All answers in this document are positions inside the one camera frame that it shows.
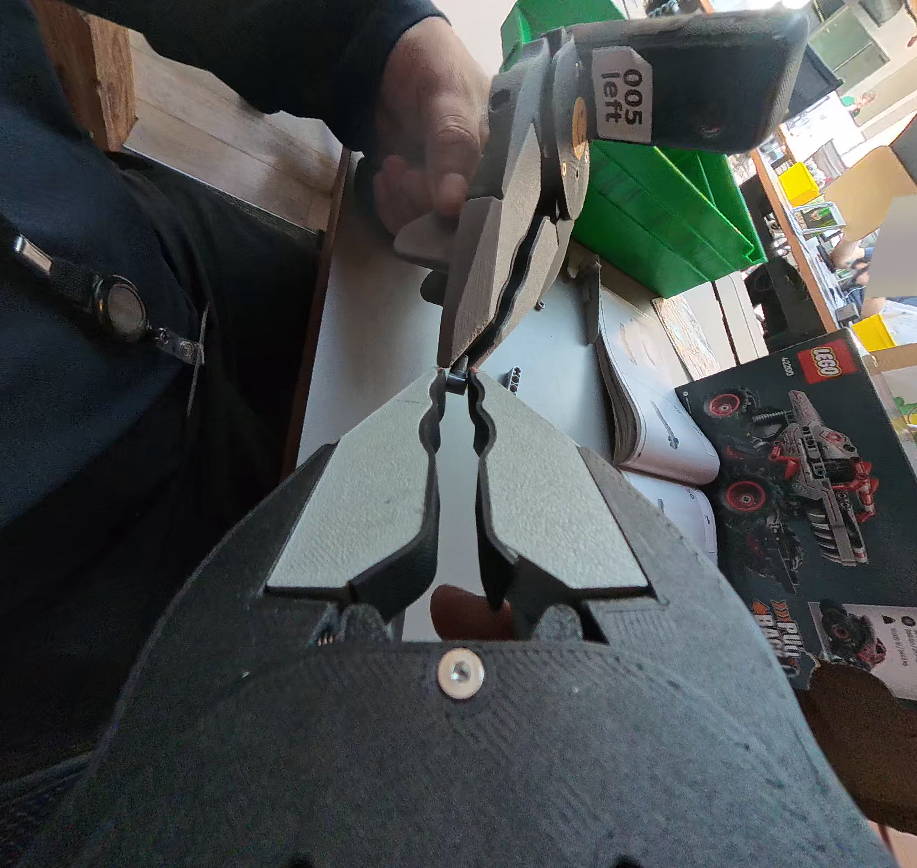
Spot black lego truck box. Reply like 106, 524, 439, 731
673, 329, 917, 706

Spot open white instruction booklet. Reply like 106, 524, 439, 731
593, 286, 722, 486

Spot person's torso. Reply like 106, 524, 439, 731
0, 0, 338, 868

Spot brown wooden post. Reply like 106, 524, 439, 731
27, 0, 139, 154

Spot grey metal bracket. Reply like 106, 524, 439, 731
568, 254, 604, 347

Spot person's left hand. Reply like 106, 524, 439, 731
371, 17, 492, 236

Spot black badge reel with strap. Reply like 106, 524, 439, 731
9, 232, 210, 369

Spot person's left forearm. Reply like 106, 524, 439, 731
7, 0, 448, 156

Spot yellow plastic bin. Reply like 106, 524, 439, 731
851, 312, 898, 354
777, 162, 822, 207

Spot black device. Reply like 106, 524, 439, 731
744, 255, 838, 354

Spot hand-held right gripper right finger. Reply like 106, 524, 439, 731
468, 372, 650, 641

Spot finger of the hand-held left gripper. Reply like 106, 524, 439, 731
464, 216, 576, 372
437, 196, 545, 369

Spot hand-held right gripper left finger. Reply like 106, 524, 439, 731
267, 370, 447, 623

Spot dark brown rounded object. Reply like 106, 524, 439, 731
794, 659, 917, 838

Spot long wooden workbench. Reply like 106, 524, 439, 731
673, 0, 845, 333

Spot stacked green plastic bins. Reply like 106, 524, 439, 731
500, 0, 769, 299

